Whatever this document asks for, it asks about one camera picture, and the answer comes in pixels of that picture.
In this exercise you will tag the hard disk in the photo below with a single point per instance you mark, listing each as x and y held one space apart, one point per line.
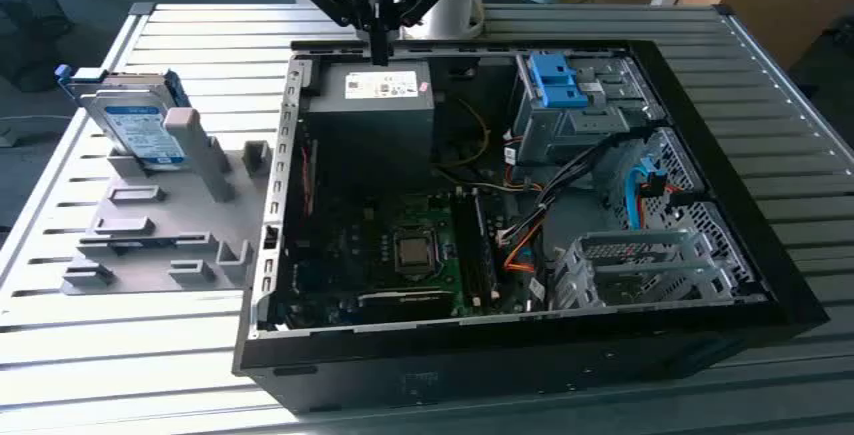
141 130

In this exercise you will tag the metal disk bay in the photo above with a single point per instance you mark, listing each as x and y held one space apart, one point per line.
668 267

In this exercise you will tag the blue plastic drive latch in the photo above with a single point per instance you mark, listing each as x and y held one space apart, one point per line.
550 80

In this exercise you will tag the grey power supply unit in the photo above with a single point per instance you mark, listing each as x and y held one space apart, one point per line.
374 145

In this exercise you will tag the metal optical drive cage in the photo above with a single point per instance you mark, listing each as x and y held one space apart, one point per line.
588 125

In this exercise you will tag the black mesh waste basket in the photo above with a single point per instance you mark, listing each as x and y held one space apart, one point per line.
34 55

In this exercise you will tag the black RAM stick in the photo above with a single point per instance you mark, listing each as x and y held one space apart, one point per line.
465 245

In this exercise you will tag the silver CPU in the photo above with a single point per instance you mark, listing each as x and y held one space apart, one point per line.
414 250

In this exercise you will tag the green motherboard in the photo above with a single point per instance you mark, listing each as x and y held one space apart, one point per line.
354 245

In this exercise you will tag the grey parts rack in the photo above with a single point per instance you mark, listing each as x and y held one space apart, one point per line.
181 215

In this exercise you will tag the CPU socket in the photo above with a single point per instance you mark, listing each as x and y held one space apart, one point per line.
416 271

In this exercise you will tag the white power strip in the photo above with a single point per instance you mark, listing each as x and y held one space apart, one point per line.
7 137

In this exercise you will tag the green RAM stick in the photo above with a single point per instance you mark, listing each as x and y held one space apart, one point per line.
143 244

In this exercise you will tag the black graphics card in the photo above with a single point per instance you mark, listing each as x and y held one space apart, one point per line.
408 305

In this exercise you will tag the black open PC case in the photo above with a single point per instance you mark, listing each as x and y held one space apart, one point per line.
468 370

